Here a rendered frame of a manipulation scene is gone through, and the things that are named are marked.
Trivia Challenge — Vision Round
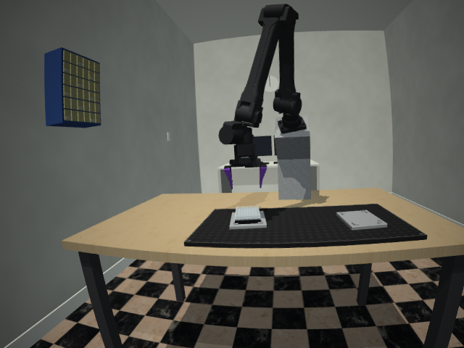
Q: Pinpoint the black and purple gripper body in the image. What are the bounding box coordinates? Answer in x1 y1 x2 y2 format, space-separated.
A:
224 158 267 168

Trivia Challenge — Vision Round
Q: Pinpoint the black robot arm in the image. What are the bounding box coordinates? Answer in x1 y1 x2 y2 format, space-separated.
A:
219 4 307 165

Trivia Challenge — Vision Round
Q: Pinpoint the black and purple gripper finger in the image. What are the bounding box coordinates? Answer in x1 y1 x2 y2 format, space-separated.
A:
224 168 233 189
260 167 267 188

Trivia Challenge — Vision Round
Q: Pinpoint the white well plate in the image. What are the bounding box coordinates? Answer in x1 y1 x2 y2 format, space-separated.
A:
234 206 261 220

